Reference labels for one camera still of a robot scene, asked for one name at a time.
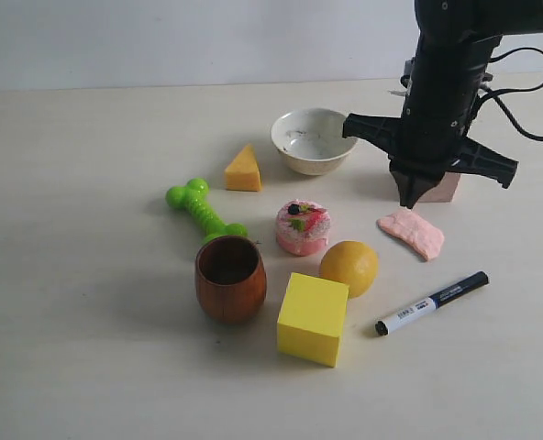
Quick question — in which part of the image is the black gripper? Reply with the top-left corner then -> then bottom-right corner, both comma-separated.
342,36 -> 517,209

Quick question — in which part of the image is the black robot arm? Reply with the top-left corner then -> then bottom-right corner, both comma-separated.
342,1 -> 543,208

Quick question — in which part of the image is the light wooden cube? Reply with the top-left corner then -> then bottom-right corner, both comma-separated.
419,172 -> 461,203

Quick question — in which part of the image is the yellow lemon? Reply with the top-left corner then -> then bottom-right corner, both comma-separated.
319,240 -> 379,299

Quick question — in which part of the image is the white ceramic bowl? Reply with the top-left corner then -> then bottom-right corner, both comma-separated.
270,108 -> 358,176

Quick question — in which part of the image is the pink toy cake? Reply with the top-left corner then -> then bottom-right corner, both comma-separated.
274,199 -> 332,257

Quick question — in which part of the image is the black white marker pen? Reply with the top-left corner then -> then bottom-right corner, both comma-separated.
374,271 -> 489,336

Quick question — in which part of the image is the yellow cheese wedge toy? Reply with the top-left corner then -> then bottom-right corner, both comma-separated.
224,144 -> 262,192

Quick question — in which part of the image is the yellow foam cube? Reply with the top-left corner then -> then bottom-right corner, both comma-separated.
277,272 -> 349,368

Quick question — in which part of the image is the brown wooden cup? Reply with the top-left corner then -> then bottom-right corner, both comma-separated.
194,236 -> 267,325

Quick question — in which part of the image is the green bone dog toy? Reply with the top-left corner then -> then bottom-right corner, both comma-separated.
165,178 -> 248,244

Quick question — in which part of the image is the black cable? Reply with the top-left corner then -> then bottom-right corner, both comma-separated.
477,47 -> 543,142

